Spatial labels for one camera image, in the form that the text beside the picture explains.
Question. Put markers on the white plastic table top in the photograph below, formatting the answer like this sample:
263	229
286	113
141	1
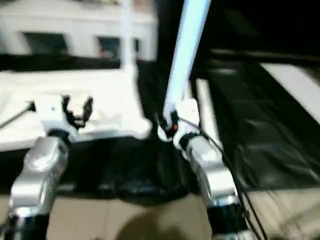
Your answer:
75	100

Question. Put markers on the white plastic table leg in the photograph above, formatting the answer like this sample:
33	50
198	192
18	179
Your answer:
182	55
207	110
190	91
127	35

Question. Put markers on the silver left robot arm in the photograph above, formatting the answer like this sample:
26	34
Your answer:
37	175

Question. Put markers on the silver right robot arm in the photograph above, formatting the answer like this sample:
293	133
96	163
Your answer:
212	170

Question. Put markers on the white cabinet with glass doors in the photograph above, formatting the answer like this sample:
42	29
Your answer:
70	25

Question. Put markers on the black plastic mat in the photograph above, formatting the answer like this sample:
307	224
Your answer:
270	130

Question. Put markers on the white flat board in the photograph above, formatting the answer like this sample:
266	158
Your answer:
297	85

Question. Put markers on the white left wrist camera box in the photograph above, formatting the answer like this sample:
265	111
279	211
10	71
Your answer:
52	112

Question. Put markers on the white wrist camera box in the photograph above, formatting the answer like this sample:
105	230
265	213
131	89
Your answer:
52	112
187	117

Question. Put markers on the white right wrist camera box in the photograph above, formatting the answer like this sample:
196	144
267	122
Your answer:
187	117

